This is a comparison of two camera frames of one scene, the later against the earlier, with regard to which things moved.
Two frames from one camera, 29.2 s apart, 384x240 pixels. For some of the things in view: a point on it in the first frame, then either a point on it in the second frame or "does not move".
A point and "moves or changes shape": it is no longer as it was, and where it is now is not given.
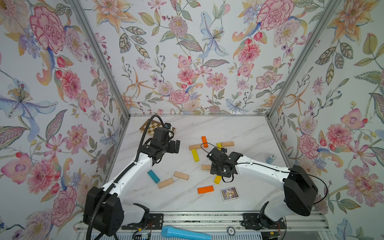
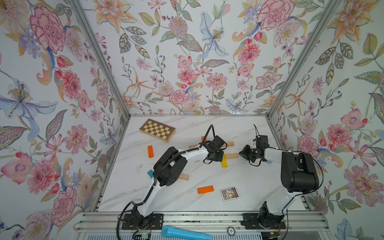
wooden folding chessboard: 151,126 does not move
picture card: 230,193 does not move
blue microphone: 169,232 does not move
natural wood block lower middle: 181,175 does not move
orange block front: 205,189 does not move
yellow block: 217,179 moves or changes shape
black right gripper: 213,170 -> 244,152
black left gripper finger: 177,146 -> 219,156
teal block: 153,176 does not move
